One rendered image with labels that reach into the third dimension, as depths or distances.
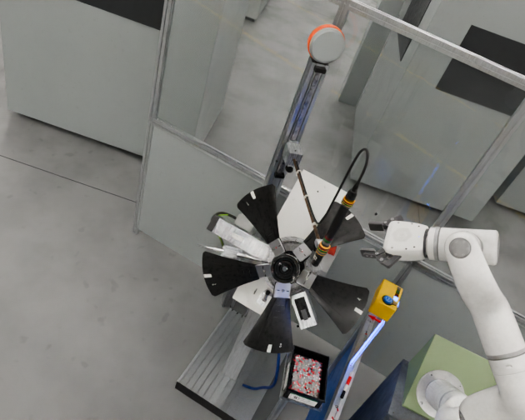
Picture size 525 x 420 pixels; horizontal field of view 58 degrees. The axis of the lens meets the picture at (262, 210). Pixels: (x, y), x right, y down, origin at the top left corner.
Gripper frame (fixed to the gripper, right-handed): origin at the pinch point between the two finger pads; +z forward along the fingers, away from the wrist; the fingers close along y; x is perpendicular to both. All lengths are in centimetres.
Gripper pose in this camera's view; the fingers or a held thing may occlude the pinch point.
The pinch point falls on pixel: (368, 239)
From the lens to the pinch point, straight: 131.9
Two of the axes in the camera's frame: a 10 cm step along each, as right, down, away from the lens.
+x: 3.5, 6.6, 6.6
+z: -8.7, -0.4, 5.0
